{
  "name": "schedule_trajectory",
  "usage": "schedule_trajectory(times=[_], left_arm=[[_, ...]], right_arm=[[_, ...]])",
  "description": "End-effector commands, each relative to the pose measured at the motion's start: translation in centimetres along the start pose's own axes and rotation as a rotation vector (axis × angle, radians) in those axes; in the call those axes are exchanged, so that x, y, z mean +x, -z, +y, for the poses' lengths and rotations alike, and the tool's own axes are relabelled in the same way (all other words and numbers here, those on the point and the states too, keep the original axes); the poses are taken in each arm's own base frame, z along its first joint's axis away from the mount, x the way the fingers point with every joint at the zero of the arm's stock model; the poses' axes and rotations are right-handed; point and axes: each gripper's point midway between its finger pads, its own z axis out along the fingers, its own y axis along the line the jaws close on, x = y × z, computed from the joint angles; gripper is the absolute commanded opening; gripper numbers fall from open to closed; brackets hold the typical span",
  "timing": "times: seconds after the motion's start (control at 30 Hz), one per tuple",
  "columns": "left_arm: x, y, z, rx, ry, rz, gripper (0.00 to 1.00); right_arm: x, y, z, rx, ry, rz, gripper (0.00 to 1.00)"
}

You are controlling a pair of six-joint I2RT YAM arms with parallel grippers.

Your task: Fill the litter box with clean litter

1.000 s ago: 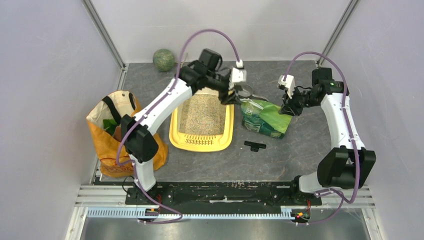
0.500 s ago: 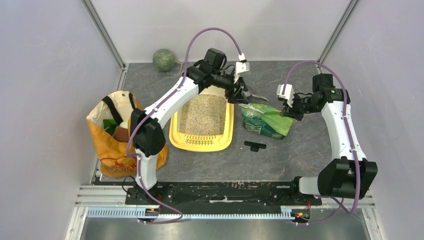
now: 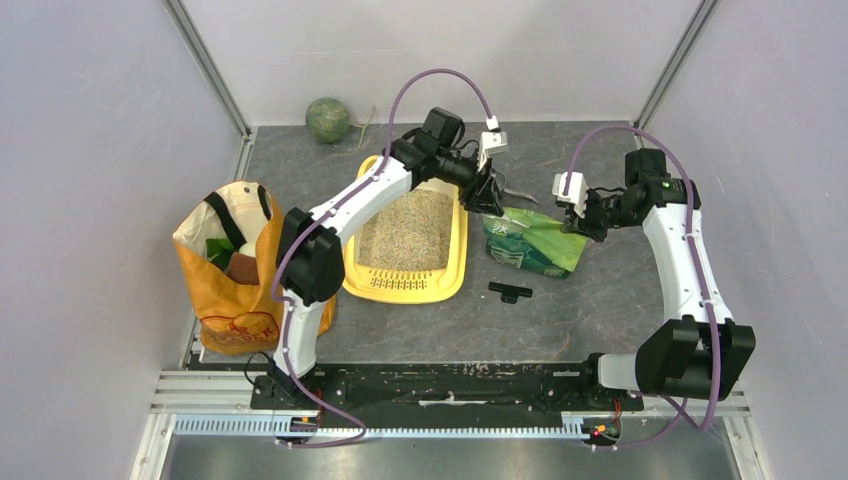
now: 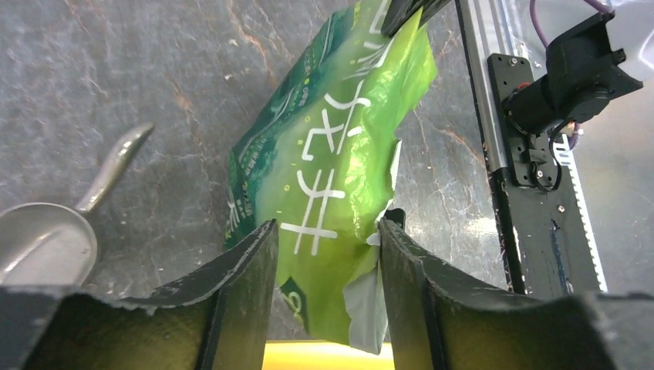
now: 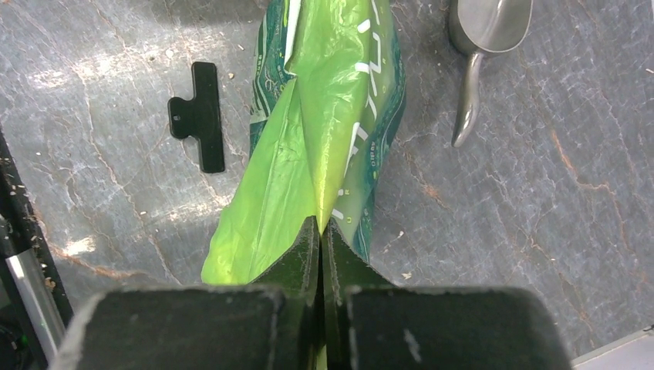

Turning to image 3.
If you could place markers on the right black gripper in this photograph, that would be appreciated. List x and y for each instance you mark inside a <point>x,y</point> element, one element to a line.
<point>584,226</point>

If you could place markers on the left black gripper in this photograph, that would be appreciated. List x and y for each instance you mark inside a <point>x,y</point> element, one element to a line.
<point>481,194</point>

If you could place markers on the grey metal scoop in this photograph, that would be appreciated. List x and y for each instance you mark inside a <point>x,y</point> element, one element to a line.
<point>502,184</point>

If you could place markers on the green litter bag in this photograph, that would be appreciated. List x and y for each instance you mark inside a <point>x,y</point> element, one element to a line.
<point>532,242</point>

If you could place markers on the black bag clip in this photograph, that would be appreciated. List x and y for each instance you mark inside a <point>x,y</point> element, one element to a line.
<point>510,294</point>

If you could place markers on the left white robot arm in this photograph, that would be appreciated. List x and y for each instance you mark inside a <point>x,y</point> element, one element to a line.
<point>310,266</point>

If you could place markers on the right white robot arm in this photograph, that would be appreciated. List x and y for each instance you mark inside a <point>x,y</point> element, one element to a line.
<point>700,351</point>

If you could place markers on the yellow litter box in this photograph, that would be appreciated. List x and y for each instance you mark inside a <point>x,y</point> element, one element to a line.
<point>412,252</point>

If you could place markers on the green round ball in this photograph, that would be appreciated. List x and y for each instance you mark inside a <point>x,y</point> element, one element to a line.
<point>327,119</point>

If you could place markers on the orange shopping bag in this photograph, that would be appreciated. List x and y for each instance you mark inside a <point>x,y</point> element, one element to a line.
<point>227,247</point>

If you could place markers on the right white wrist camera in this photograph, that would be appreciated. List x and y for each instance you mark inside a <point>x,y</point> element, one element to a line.
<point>570,191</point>

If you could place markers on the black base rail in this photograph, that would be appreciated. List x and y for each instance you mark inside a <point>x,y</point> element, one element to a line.
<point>444,396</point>

